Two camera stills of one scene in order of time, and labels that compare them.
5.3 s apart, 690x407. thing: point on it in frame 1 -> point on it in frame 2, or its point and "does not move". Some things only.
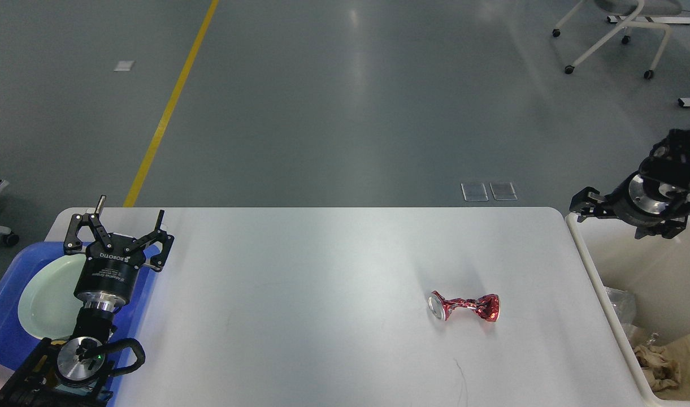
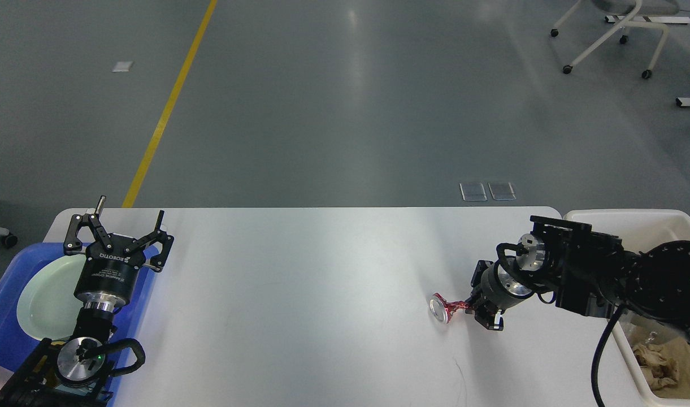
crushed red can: x=487 y=306 does not move
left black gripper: x=106 y=275 does not move
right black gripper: x=641 y=202 -> x=500 y=288
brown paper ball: x=663 y=373 does not move
